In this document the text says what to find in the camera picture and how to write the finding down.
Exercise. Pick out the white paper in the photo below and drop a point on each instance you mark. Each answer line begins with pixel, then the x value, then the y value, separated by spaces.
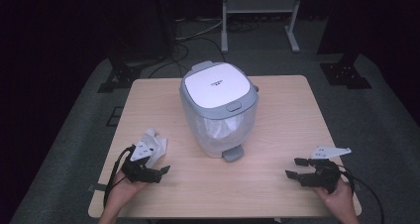
pixel 158 143

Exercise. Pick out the grey tape strip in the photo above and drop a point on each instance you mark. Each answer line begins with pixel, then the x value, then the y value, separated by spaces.
pixel 97 187

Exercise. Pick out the white metal stand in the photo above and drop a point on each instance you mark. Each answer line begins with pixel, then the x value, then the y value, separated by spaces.
pixel 261 6

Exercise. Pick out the black stand base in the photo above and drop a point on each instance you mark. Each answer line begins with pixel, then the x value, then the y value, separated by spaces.
pixel 120 75
pixel 345 75

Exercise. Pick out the white plastic bin liner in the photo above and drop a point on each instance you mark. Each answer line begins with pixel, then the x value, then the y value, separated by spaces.
pixel 224 126

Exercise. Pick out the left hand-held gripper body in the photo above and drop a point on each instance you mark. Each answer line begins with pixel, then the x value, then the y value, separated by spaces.
pixel 138 171

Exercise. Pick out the person's left hand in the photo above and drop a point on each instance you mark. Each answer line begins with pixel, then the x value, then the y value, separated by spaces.
pixel 124 192

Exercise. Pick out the person's right hand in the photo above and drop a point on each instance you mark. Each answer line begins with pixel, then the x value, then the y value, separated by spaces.
pixel 340 199

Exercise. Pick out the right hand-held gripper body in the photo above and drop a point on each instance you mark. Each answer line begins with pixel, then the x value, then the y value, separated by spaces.
pixel 325 176

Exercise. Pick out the black floor outlet frame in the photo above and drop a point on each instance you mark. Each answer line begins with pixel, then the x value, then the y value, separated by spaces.
pixel 114 116

